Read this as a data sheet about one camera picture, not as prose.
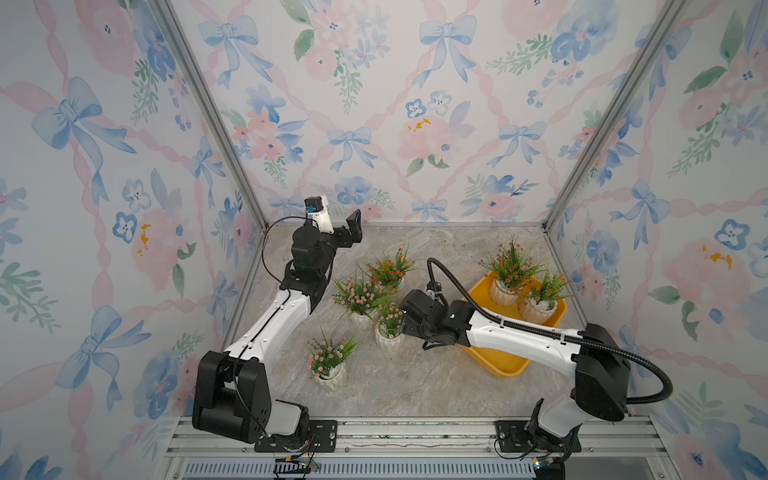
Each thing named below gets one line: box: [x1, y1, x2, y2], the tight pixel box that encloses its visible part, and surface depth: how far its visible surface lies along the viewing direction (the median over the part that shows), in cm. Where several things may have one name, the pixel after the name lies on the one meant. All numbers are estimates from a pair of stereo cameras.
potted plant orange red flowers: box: [519, 269, 576, 324], surface depth 90 cm
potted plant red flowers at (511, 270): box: [478, 236, 545, 307], surface depth 92 cm
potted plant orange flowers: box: [367, 245, 416, 293], surface depth 90 cm
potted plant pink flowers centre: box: [331, 276, 388, 329], surface depth 85 cm
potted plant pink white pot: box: [374, 326, 406, 353], surface depth 85 cm
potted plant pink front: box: [306, 328, 367, 391], surface depth 78 cm
